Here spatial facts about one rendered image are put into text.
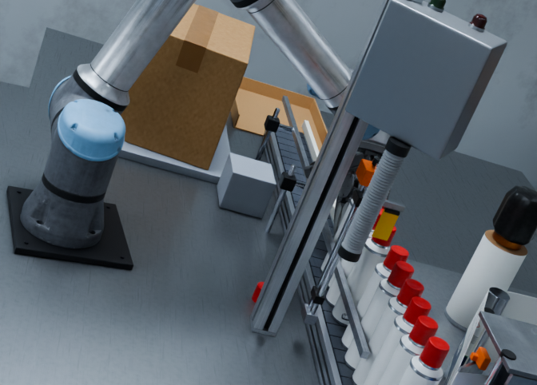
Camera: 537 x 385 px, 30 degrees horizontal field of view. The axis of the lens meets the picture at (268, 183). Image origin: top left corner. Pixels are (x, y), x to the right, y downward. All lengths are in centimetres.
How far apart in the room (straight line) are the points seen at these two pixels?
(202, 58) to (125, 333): 73
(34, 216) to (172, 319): 31
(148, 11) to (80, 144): 27
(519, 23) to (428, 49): 297
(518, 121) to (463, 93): 320
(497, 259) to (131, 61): 77
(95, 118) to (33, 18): 207
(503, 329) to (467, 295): 52
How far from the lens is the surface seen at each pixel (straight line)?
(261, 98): 286
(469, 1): 431
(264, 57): 405
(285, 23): 173
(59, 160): 177
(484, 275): 196
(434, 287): 211
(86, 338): 163
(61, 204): 179
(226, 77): 217
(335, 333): 179
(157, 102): 221
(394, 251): 168
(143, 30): 183
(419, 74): 151
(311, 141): 247
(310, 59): 176
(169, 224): 203
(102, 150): 175
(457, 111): 151
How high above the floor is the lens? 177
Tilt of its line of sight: 23 degrees down
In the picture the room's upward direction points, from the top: 22 degrees clockwise
